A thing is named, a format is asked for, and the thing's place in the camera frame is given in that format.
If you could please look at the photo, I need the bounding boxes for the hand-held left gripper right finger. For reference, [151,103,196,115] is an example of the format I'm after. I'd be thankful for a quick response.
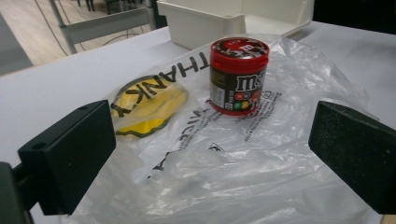
[307,100,396,216]

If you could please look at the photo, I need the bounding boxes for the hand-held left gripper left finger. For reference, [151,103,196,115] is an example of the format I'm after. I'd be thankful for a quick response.
[17,99,117,217]

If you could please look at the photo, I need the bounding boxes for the clear printed plastic bag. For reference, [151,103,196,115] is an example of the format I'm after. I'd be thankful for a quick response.
[62,33,382,224]

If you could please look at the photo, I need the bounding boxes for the red-lidded candy jar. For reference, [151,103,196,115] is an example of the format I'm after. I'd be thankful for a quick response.
[208,36,271,117]

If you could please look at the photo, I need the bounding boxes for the white plastic bin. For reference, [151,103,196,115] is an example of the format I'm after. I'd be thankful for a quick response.
[156,0,316,50]

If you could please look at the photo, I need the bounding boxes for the yellow round snack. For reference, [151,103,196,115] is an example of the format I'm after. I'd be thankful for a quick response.
[110,75,190,138]

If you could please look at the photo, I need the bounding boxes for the black floor cables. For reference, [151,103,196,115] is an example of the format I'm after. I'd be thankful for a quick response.
[34,0,153,57]

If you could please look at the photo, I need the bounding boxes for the white metal table frame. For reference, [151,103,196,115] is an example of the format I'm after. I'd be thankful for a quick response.
[48,0,157,55]

